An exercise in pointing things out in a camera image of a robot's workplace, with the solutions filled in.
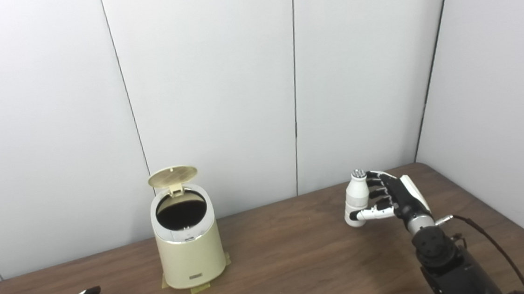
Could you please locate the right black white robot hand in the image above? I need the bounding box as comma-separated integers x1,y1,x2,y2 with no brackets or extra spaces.
346,166,436,239

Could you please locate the small white plastic bottle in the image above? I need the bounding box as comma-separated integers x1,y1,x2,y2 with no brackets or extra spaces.
341,169,373,229

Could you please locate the cream-colored round bin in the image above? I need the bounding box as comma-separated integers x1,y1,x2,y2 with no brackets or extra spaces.
148,182,229,291

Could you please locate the cream round bin lid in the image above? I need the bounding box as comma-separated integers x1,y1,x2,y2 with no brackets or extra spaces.
147,165,200,198

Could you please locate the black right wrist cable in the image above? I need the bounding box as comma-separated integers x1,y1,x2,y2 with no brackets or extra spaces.
434,209,524,294

